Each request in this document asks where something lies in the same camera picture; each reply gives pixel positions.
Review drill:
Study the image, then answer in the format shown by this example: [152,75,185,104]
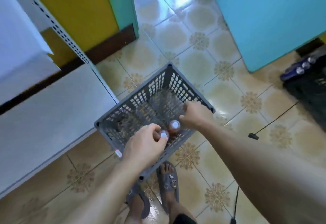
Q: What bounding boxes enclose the person's right hand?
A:
[179,101,215,132]

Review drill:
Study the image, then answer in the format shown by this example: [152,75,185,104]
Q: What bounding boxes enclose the person's left hand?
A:
[122,124,169,173]

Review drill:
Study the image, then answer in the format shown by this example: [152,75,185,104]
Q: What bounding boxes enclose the grey plastic crate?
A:
[94,63,216,181]

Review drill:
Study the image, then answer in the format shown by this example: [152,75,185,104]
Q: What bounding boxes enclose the white metal shelf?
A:
[0,0,119,198]

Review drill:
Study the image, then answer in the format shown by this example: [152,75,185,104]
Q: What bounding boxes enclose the person's left forearm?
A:
[64,160,146,224]

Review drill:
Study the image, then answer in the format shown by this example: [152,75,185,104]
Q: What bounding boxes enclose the person's right forearm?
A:
[196,120,326,224]

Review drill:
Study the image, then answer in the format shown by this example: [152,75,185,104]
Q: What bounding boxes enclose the person's brown sandal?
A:
[157,161,180,213]
[126,181,151,220]

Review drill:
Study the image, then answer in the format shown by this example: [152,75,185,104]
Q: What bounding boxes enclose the person's leg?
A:
[125,193,146,224]
[165,183,197,224]

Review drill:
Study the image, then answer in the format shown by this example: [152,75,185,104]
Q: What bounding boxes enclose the person's black shorts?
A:
[173,213,197,224]

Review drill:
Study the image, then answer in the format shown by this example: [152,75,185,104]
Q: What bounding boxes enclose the black box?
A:
[283,53,326,131]

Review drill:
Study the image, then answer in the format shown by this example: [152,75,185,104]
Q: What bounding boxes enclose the teal cabinet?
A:
[211,0,326,73]

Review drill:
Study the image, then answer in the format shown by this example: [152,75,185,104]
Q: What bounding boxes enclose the black cable with adapter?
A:
[248,103,302,141]

